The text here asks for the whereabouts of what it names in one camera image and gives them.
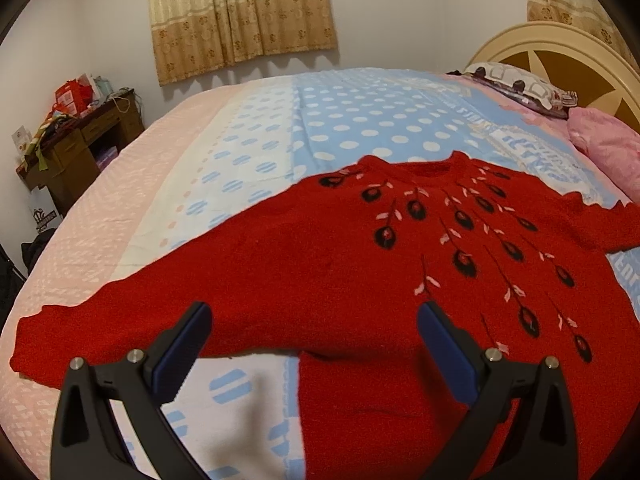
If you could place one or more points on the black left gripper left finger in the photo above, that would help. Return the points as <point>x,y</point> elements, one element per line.
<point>87,442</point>

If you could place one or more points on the dark wooden desk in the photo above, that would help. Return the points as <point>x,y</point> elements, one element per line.
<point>68,161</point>

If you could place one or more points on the white box on desk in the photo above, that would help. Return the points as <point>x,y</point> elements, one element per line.
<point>22,138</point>

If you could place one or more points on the beige curtain at right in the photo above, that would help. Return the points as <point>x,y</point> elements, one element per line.
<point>587,15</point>

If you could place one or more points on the blue polka dot bedspread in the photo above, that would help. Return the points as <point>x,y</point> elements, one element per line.
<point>222,151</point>

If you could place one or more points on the red gift bag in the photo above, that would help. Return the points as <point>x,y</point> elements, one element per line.
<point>74,97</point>

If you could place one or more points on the white patterned pillow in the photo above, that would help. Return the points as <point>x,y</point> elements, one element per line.
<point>523,87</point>

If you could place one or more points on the beige patterned curtain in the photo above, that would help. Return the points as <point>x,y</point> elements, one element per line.
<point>194,37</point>

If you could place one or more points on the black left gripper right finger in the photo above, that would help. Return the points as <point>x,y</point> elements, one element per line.
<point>541,442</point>

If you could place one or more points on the cream wooden headboard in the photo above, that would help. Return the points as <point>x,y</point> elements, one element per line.
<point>571,59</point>

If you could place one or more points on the white printed bag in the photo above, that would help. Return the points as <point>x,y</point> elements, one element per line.
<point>44,211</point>

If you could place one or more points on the pink quilt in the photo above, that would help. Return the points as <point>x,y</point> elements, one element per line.
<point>610,144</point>

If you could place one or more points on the red knit sweater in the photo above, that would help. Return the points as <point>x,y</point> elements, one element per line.
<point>336,268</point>

